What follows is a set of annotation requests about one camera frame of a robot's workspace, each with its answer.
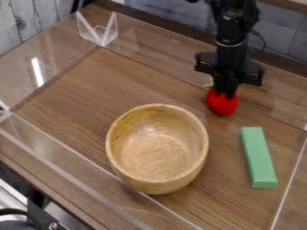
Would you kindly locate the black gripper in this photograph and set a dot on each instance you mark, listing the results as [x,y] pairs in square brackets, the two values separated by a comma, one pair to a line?
[230,60]

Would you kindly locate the red felt strawberry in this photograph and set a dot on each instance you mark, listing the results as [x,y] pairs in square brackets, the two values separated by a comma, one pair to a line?
[218,102]

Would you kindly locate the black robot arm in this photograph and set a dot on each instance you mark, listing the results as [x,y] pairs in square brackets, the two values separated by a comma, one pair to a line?
[236,17]

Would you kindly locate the wooden bowl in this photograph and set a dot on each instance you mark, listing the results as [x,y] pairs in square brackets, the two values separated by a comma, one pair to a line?
[157,145]

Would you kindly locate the green rectangular block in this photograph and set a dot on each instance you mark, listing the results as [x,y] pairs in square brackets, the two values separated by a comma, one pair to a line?
[260,162]

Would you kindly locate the clear acrylic tray enclosure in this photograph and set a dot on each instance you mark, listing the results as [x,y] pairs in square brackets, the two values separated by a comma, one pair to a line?
[66,88]

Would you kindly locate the black metal bracket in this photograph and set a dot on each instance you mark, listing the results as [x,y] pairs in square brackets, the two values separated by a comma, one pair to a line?
[42,219]

